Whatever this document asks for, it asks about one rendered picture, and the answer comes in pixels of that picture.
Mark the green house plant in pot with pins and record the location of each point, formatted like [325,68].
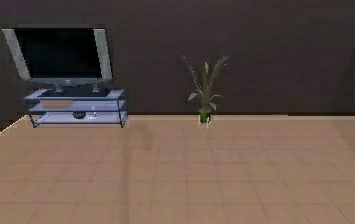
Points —
[205,90]

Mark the small black round object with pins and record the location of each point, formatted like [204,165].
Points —
[79,115]

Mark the blue glass television stand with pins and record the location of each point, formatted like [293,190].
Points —
[75,106]

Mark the black grey television set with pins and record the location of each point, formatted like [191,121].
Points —
[58,53]

